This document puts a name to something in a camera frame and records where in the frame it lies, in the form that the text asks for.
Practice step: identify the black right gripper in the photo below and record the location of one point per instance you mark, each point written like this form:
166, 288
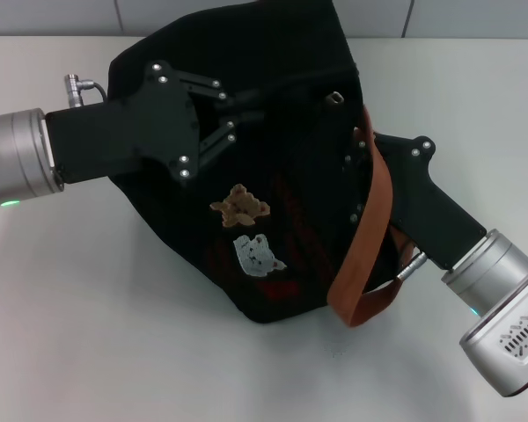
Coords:
427, 206

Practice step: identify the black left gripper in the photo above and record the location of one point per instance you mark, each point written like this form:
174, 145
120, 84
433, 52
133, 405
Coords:
123, 132

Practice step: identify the silver zipper pull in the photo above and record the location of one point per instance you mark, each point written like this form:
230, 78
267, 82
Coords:
335, 97

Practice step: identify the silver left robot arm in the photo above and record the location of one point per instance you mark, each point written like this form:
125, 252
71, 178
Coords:
13, 149

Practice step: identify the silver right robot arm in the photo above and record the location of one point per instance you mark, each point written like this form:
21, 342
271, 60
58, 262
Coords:
488, 272

